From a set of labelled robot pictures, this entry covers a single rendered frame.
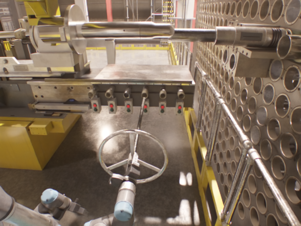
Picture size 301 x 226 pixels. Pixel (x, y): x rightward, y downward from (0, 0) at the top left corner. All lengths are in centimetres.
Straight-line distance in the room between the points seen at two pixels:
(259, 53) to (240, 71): 39
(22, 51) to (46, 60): 67
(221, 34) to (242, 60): 51
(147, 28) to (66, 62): 87
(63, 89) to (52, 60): 33
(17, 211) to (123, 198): 41
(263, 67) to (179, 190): 165
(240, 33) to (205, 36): 33
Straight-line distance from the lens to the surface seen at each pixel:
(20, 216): 97
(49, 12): 186
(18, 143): 239
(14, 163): 265
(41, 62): 217
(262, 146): 266
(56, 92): 228
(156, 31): 163
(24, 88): 250
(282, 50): 215
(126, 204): 85
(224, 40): 205
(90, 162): 241
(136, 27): 163
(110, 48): 199
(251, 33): 212
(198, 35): 200
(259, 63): 249
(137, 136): 122
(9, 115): 253
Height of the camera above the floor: 159
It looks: 29 degrees down
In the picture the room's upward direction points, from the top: straight up
